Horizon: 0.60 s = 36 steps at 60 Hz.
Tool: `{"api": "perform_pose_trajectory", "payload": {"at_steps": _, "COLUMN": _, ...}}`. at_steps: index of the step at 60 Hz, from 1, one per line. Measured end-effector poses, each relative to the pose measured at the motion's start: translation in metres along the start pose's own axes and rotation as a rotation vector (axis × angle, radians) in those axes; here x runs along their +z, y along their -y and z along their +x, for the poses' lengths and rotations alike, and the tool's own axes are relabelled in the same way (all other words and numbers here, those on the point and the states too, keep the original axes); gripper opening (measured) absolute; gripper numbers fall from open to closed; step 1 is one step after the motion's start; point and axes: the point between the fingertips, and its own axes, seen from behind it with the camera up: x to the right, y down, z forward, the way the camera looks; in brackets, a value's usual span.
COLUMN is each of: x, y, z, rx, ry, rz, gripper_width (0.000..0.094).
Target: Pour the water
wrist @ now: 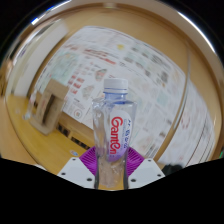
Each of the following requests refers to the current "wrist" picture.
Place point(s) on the large white wall poster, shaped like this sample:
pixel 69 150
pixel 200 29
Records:
pixel 133 70
pixel 190 133

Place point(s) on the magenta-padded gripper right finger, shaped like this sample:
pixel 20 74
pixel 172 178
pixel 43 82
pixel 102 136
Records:
pixel 146 172

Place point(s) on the brown cardboard model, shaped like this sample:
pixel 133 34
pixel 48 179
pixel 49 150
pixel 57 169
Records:
pixel 50 106

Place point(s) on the clear plastic water bottle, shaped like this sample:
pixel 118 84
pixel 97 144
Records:
pixel 114 133

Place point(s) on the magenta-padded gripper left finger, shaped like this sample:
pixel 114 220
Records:
pixel 76 171

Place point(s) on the small clear plastic bottle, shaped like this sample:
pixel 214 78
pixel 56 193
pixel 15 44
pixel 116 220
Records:
pixel 30 105

